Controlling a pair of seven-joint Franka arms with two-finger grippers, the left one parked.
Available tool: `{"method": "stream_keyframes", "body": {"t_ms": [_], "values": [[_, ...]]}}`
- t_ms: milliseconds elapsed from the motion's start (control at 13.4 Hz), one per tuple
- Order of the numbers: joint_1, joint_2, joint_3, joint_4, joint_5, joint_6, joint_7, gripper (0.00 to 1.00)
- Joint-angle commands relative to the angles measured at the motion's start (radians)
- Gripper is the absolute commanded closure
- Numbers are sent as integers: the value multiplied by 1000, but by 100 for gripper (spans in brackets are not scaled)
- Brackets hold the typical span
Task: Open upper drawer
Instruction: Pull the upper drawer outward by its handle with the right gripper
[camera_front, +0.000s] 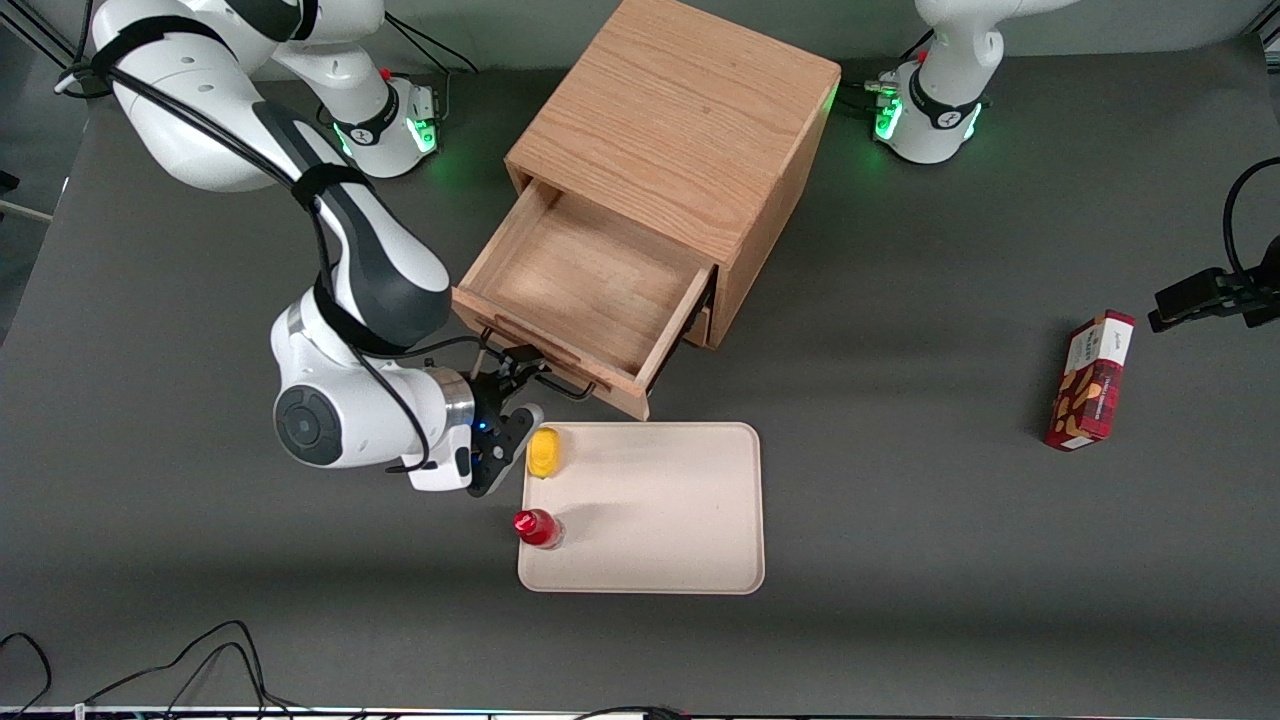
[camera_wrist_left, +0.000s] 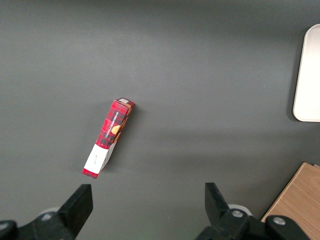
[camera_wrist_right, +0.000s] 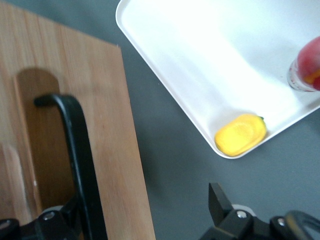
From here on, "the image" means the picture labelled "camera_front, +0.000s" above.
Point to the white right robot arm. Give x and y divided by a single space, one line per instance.
200 110

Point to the red snack box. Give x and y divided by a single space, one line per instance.
1090 385

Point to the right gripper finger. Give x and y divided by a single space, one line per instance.
498 387
522 361

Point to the oak wooden drawer cabinet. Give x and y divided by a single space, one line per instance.
680 110

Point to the beige plastic tray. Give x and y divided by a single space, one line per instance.
670 510

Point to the yellow lemon toy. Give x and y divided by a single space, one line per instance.
545 452

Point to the wooden drawer without scuffs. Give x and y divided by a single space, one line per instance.
590 280

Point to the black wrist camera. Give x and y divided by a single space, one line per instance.
505 450

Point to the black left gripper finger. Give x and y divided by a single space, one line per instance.
1185 298

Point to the aluminium frame rail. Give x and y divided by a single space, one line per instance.
40 40

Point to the red capped small bottle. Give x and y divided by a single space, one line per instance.
538 527

